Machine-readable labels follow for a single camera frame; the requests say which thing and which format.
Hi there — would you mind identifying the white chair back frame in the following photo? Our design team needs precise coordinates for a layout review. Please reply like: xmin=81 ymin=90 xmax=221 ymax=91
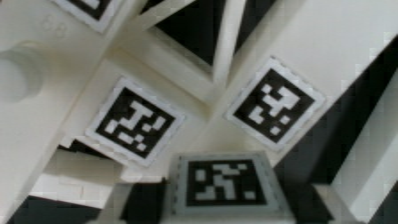
xmin=0 ymin=0 xmax=398 ymax=224

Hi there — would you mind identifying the white chair seat part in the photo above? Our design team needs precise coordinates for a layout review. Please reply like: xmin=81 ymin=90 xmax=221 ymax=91
xmin=120 ymin=151 xmax=298 ymax=224

